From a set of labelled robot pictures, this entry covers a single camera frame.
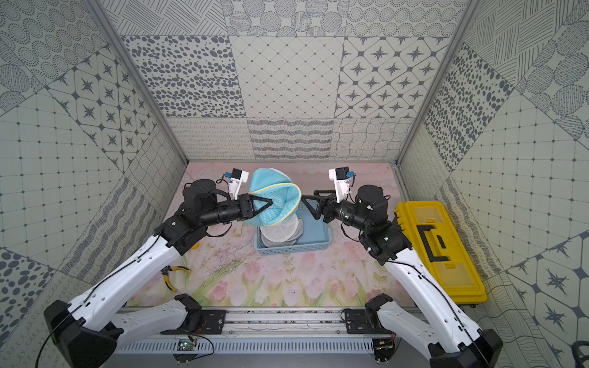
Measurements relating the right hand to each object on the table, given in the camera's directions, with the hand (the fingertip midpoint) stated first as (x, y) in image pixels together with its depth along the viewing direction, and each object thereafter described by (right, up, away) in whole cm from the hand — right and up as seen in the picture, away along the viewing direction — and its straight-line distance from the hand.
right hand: (308, 198), depth 66 cm
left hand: (-11, 0, -2) cm, 11 cm away
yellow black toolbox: (+43, -13, +10) cm, 46 cm away
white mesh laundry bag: (-9, -16, +25) cm, 31 cm away
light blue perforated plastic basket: (+4, -17, +29) cm, 34 cm away
